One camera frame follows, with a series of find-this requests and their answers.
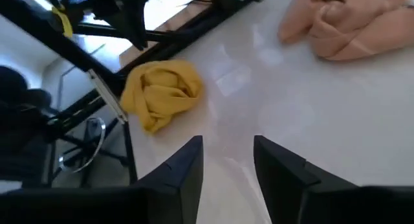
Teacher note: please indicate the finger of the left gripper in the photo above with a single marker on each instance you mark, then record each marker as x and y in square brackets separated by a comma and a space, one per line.
[138, 33]

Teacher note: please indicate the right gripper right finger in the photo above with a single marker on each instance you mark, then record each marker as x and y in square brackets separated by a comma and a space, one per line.
[281, 185]

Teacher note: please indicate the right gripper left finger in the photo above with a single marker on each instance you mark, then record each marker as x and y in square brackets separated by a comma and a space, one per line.
[178, 191]

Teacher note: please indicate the mustard yellow towel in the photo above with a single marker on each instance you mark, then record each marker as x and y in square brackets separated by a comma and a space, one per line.
[161, 91]

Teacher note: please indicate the pink towel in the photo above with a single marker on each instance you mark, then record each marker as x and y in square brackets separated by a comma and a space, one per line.
[355, 26]

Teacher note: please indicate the yellow tag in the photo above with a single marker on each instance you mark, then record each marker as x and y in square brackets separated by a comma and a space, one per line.
[64, 23]

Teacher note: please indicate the black office chair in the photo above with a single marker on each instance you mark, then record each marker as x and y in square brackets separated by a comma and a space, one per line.
[19, 120]

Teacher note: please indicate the silver metal bracket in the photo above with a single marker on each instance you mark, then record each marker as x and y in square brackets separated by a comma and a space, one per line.
[106, 94]

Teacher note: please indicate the black aluminium frame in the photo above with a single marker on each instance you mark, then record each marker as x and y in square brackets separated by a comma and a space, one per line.
[48, 36]

